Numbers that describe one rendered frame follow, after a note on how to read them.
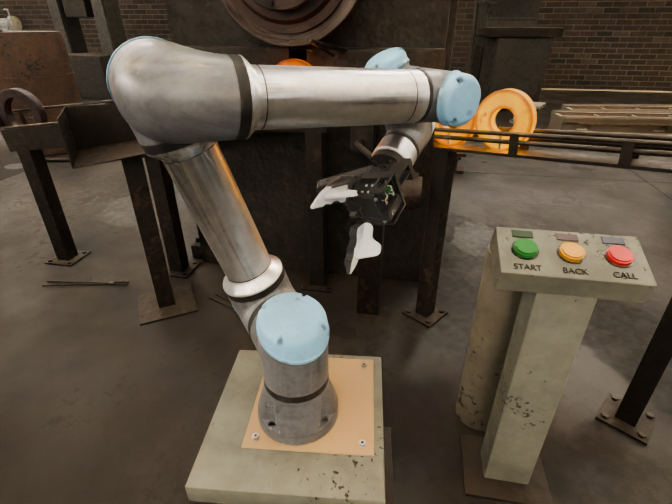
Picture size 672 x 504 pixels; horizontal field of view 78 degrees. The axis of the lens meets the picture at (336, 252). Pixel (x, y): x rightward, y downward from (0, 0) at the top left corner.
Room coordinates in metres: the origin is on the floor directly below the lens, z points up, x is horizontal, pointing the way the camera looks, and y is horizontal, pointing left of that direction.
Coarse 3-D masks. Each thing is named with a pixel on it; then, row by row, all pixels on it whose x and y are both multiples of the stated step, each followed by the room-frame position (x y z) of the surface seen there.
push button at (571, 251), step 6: (564, 246) 0.62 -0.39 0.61; (570, 246) 0.62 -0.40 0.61; (576, 246) 0.62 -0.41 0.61; (564, 252) 0.61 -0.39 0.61; (570, 252) 0.61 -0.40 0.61; (576, 252) 0.61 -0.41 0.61; (582, 252) 0.61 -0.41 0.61; (564, 258) 0.61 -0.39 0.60; (570, 258) 0.60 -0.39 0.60; (576, 258) 0.60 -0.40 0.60; (582, 258) 0.60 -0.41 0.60
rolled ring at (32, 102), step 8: (16, 88) 1.65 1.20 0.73; (0, 96) 1.65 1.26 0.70; (8, 96) 1.64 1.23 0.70; (16, 96) 1.64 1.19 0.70; (24, 96) 1.63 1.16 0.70; (32, 96) 1.65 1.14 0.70; (0, 104) 1.65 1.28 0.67; (8, 104) 1.67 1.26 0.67; (32, 104) 1.63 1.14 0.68; (40, 104) 1.65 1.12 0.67; (0, 112) 1.66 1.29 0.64; (8, 112) 1.66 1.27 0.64; (32, 112) 1.63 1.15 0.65; (40, 112) 1.63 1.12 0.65; (8, 120) 1.65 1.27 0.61; (16, 120) 1.68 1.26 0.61; (40, 120) 1.63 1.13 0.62
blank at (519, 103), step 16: (496, 96) 1.13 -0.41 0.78; (512, 96) 1.10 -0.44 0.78; (528, 96) 1.10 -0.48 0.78; (480, 112) 1.15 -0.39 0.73; (496, 112) 1.14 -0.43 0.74; (512, 112) 1.09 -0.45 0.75; (528, 112) 1.06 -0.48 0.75; (480, 128) 1.15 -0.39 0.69; (496, 128) 1.14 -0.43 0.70; (512, 128) 1.09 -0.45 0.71; (528, 128) 1.06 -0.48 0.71; (496, 144) 1.11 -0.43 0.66
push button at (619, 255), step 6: (612, 246) 0.62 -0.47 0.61; (618, 246) 0.62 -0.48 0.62; (606, 252) 0.61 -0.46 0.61; (612, 252) 0.61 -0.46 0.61; (618, 252) 0.61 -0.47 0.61; (624, 252) 0.60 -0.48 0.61; (630, 252) 0.60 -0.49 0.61; (612, 258) 0.60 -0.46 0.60; (618, 258) 0.59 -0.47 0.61; (624, 258) 0.59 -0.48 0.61; (630, 258) 0.59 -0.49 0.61; (618, 264) 0.59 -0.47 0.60; (624, 264) 0.59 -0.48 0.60
